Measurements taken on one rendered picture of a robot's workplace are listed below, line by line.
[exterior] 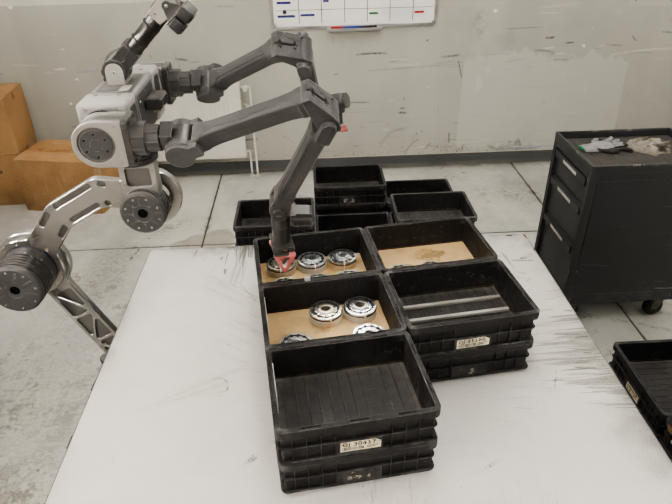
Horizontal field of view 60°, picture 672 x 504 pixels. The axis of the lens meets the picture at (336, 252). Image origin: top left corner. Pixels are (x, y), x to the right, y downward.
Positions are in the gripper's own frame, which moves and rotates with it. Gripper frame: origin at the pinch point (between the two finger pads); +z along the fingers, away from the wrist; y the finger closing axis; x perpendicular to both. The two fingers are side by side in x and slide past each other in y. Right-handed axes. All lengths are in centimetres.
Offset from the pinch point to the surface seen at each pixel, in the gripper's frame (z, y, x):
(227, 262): 26, 45, 15
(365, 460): 15, -69, -6
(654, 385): 65, -30, -141
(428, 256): 11, 6, -55
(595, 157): 7, 59, -163
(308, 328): 11.1, -20.8, -3.2
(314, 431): 1, -68, 7
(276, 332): 11.2, -19.7, 6.6
